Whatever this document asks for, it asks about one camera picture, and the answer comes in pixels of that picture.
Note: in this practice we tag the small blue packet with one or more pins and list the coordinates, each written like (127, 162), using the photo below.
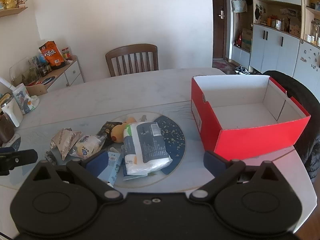
(42, 58)

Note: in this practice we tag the grey tote bag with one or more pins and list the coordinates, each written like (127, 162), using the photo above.
(238, 5)

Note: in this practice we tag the printed white plastic bag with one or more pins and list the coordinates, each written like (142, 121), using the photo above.
(23, 100)

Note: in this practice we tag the clear bread packet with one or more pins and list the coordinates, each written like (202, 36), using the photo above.
(87, 145)

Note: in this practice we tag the wooden wall shelf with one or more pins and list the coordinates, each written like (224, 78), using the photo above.
(13, 11)

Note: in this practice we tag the red-lid jar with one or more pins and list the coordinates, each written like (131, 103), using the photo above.
(66, 53)

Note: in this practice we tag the silver foil snack packet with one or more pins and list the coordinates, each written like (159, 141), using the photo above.
(63, 140)

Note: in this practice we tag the black snack packet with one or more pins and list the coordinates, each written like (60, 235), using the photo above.
(106, 128)

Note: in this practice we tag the light blue packet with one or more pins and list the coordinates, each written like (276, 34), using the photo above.
(113, 165)

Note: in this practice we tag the small red bag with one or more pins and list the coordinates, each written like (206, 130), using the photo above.
(238, 40)

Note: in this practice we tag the red cardboard box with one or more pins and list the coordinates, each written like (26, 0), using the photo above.
(250, 140)

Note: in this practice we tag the brown cardboard box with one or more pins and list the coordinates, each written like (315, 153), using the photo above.
(247, 40)

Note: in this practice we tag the brown wooden chair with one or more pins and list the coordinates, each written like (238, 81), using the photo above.
(130, 48)

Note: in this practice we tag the pair of shoes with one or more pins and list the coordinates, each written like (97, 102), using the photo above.
(242, 70)

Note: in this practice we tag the orange snack bag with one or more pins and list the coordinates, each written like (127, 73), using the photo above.
(52, 53)

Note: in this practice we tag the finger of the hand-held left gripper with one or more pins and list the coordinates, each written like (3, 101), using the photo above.
(22, 157)

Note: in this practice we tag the white sideboard cabinet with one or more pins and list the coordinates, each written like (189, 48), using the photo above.
(72, 73)

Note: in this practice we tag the dark brown door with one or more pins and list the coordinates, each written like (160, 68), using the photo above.
(220, 35)

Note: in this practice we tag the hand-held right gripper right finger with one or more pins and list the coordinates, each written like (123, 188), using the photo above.
(212, 159)

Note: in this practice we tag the grey wall cabinet unit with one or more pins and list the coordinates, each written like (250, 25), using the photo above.
(275, 45)

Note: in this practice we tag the white marble desktop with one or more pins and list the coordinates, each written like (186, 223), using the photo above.
(125, 92)

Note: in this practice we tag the yellow plush toy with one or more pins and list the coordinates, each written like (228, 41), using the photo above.
(117, 132)

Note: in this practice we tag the black jacket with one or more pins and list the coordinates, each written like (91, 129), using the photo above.
(305, 97)

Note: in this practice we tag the white kettle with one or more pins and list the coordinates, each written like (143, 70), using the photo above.
(11, 111)

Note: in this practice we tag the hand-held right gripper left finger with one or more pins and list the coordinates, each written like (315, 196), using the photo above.
(100, 159)

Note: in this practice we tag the dark glass jar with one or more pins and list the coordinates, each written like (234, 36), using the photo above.
(43, 70)

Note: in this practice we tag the dark round mat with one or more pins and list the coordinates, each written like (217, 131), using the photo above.
(46, 80)

